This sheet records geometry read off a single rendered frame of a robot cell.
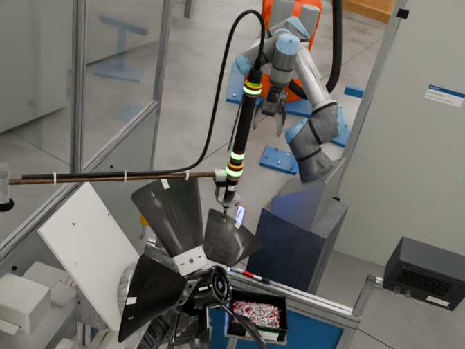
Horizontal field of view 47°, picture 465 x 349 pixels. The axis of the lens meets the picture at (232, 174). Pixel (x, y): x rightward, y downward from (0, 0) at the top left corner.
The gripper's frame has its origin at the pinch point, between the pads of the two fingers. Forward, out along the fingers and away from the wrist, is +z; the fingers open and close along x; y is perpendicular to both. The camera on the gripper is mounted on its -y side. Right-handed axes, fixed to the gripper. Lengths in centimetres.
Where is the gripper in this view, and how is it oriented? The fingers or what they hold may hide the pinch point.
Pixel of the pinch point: (266, 131)
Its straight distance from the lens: 197.6
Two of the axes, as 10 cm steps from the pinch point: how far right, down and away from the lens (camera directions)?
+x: -9.4, -3.0, 1.5
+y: 2.8, -4.8, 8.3
